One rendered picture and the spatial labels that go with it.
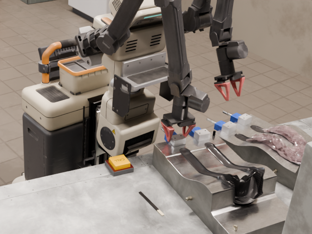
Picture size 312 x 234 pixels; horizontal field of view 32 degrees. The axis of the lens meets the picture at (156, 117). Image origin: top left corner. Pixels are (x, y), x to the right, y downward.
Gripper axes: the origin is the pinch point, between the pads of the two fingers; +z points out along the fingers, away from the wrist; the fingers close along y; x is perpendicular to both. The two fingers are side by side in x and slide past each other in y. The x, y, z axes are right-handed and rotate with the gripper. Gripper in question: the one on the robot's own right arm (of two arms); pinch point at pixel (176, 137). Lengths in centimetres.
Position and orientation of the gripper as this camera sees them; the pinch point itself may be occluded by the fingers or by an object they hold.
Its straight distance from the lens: 197.8
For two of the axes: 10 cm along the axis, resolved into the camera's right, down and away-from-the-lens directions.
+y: 8.7, -1.7, 4.5
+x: -4.8, -4.7, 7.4
